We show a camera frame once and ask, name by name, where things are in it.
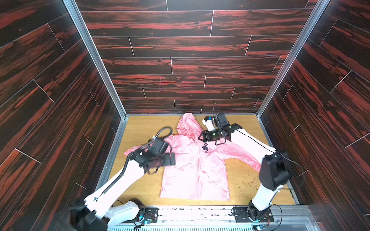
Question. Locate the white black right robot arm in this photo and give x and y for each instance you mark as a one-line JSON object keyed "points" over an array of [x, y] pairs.
{"points": [[274, 171]]}

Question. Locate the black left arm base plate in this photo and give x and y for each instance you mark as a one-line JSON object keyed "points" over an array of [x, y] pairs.
{"points": [[148, 215]]}

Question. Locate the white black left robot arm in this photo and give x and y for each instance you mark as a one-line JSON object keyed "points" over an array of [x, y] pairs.
{"points": [[97, 213]]}

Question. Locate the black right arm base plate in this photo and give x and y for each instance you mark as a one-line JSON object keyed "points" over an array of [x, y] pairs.
{"points": [[246, 214]]}

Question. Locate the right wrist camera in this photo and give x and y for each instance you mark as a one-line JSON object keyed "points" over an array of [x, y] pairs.
{"points": [[209, 122]]}

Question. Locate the pink printed jacket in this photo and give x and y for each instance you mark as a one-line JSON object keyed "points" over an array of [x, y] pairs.
{"points": [[200, 172]]}

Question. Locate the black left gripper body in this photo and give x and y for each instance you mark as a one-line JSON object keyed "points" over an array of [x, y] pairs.
{"points": [[165, 160]]}

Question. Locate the aluminium front rail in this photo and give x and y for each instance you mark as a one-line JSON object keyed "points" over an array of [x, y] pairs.
{"points": [[219, 218]]}

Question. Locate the aluminium right corner post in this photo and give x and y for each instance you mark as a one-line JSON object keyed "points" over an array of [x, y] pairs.
{"points": [[311, 22]]}

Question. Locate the aluminium left corner post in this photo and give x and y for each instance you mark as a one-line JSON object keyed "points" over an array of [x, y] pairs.
{"points": [[82, 29]]}

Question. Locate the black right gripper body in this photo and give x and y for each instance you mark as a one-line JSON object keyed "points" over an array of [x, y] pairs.
{"points": [[206, 136]]}

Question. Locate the aluminium corner post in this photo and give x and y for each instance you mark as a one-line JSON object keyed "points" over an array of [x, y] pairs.
{"points": [[311, 22], [82, 29]]}

